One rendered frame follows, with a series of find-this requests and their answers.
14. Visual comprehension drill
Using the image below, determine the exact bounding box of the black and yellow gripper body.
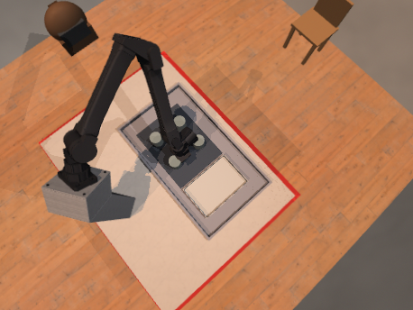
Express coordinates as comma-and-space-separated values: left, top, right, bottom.
169, 146, 191, 163

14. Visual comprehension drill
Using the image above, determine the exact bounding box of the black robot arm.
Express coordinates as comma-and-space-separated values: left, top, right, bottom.
58, 33, 198, 191

